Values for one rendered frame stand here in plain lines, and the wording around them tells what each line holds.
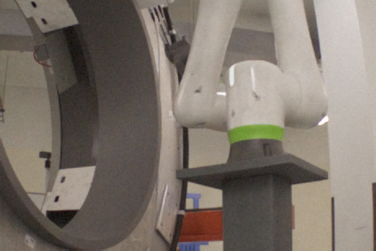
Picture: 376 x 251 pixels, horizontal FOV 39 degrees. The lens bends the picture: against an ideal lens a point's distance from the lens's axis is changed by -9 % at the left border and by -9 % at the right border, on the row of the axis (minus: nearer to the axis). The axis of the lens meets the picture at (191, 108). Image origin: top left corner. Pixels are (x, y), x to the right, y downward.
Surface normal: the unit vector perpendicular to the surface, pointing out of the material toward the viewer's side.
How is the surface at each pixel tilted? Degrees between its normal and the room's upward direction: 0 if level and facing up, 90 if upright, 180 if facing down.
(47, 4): 153
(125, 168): 68
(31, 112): 90
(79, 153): 86
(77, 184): 63
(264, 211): 90
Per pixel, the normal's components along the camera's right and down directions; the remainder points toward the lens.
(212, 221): -0.39, -0.27
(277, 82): 0.57, -0.27
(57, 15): -0.18, 0.73
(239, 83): -0.63, -0.22
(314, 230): 0.28, -0.29
